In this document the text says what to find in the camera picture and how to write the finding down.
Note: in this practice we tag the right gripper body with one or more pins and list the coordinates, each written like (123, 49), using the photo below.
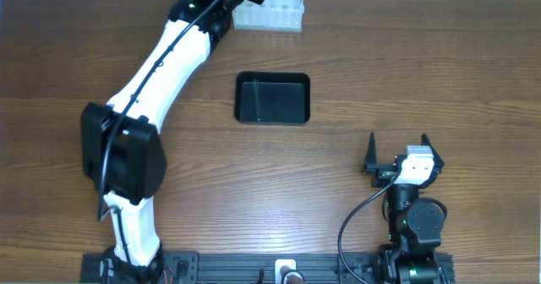
(382, 175)

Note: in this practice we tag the mounting rail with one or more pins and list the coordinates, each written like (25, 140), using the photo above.
(236, 269)

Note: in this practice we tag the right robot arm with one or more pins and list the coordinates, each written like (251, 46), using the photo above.
(418, 222)

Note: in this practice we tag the clear test tube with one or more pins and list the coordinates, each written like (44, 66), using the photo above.
(256, 102)

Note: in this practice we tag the black tray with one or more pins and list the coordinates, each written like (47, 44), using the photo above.
(279, 102)

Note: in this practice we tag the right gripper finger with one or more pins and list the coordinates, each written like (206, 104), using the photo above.
(437, 159)
(371, 153)

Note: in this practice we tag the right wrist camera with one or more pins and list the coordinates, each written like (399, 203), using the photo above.
(416, 165)

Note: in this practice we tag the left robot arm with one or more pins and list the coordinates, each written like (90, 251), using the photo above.
(169, 72)

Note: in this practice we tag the white test tube rack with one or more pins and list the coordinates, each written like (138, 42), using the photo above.
(274, 18)

